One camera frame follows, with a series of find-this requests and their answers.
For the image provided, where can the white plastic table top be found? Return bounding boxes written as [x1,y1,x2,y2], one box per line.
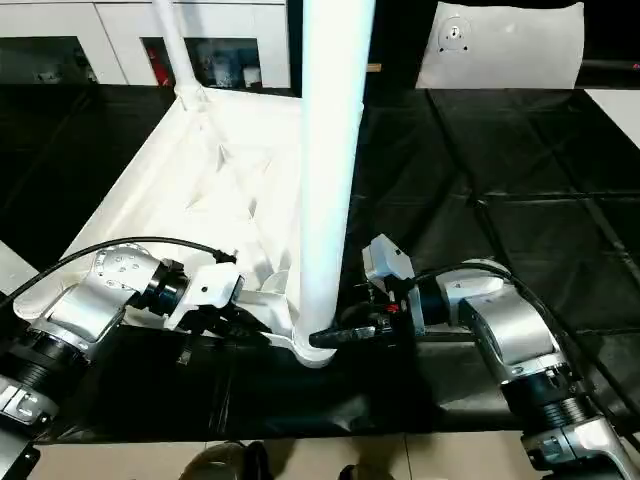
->
[12,84,353,371]

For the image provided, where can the white cabinet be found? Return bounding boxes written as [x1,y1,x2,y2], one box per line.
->
[0,0,293,91]

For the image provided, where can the white plastic bag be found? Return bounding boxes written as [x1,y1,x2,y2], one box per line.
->
[414,1,587,92]

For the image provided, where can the white plastic table leg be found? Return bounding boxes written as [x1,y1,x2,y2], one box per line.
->
[296,0,378,368]
[150,0,208,111]
[0,238,41,298]

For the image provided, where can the dark robot foot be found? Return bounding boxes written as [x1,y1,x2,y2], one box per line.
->
[178,440,273,480]
[338,461,403,480]

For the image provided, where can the small bottles on shelf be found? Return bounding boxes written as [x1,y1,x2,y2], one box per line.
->
[143,38,268,90]

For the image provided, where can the white flat sheet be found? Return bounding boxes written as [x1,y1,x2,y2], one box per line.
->
[588,88,640,127]

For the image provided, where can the dark left robot foot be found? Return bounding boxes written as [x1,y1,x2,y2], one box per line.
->
[178,440,273,480]

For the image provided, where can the black work mat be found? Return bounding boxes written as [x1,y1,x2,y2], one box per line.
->
[0,80,640,446]

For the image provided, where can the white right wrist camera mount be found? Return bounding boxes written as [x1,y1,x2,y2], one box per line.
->
[360,234,417,293]

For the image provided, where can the dark right robot foot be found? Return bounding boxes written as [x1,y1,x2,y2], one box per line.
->
[338,461,403,480]

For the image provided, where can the black cabinet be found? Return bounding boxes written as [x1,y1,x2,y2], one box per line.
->
[288,0,640,93]

